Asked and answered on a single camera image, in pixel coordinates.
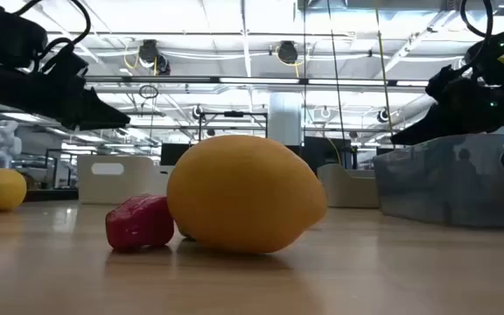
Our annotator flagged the black partition panel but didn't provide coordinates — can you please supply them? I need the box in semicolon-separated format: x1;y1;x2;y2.
302;136;354;170

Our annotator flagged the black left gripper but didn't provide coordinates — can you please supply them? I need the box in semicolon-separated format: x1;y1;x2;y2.
37;43;132;132

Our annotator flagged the yellow lemon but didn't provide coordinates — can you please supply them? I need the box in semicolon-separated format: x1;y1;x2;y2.
0;168;28;214
166;134;329;255

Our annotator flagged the long black cable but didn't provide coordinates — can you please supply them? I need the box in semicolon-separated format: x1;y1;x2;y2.
325;0;347;142

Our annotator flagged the beige plastic basket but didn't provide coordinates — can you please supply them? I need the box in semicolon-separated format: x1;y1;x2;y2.
316;164;381;209

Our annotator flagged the black metal table frame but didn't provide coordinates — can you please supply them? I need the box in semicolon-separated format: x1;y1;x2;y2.
23;187;81;204

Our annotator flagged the small red pepper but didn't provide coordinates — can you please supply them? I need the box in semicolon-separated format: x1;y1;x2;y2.
105;194;175;254

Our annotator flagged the transparent grey plastic basket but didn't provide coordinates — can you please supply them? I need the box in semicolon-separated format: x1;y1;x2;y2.
373;133;504;229

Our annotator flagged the white plastic basket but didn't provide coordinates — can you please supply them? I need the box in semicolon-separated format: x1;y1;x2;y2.
76;153;177;206

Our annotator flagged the black metal stand frame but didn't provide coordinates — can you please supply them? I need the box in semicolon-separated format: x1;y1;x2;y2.
198;110;270;141

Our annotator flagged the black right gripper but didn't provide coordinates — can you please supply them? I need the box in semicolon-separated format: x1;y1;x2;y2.
390;65;496;147

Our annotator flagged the yellow cable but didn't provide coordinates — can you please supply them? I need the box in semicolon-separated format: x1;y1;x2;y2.
374;0;396;150

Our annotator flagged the white building column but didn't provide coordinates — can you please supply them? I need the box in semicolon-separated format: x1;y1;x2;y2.
268;91;304;148

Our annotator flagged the black overhead light bar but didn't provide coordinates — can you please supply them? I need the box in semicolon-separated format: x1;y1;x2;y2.
83;75;431;88

